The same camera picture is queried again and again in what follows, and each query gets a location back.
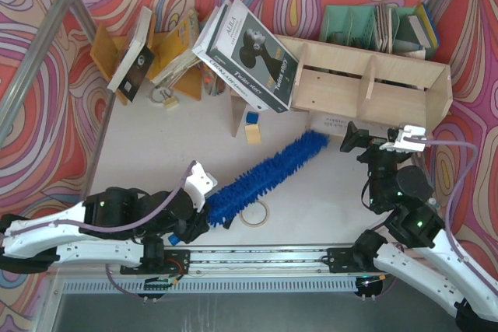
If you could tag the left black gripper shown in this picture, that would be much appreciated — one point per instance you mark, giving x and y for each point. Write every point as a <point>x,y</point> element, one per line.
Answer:
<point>198,227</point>

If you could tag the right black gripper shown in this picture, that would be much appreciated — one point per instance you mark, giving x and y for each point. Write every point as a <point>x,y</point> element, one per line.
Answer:
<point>373,147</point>

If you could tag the blue microfiber duster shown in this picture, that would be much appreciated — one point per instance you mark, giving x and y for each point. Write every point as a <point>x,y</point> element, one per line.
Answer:
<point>229,201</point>

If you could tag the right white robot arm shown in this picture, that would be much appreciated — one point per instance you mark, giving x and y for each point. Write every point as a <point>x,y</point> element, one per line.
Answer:
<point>425,253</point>

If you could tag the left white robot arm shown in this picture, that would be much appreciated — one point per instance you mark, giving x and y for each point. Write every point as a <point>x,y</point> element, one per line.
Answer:
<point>124,227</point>

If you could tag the light wooden bookshelf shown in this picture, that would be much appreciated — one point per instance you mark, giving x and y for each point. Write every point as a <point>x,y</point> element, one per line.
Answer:
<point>369,86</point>

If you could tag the black detached gripper finger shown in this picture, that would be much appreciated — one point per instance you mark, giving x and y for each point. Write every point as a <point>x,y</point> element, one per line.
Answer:
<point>227,224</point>

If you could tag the teal file organizer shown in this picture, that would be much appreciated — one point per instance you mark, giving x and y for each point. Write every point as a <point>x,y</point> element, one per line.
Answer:
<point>383,28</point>

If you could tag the yellow sticky note pad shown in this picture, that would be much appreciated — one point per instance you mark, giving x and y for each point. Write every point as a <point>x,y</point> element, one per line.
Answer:
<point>253,134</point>

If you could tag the blue yellow book in organizer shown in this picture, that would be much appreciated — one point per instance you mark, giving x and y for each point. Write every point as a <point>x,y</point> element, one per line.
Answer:
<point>424,28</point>

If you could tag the gold binder clip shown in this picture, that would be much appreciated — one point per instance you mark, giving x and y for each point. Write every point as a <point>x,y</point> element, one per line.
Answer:
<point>169,100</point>

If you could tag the small blue block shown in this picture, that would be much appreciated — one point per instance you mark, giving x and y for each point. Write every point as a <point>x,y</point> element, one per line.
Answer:
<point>252,118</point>

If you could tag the pencil cup with pens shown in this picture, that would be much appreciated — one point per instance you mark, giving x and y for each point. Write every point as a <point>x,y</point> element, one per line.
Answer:
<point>212,83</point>

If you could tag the black white Twins story book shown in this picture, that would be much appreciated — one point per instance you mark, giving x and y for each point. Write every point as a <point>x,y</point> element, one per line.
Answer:
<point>252,61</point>

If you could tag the yellow books stack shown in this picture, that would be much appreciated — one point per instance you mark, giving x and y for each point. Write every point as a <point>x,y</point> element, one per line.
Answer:
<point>174,54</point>

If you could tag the white black paperback book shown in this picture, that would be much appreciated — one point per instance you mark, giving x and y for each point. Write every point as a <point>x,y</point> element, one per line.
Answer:
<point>134,58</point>

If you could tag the orange wooden book rack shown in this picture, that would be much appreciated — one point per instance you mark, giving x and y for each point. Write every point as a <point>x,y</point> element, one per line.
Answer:
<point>104,53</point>

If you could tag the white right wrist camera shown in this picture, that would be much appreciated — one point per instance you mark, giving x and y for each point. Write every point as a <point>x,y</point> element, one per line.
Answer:
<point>409,139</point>

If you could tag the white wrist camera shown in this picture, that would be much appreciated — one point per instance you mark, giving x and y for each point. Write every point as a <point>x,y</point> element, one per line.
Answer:
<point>409,139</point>
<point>199,185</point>

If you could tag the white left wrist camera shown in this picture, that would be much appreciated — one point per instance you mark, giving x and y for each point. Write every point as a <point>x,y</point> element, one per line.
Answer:
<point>199,185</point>

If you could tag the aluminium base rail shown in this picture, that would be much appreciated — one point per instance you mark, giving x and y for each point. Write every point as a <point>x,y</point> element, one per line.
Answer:
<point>218,269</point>

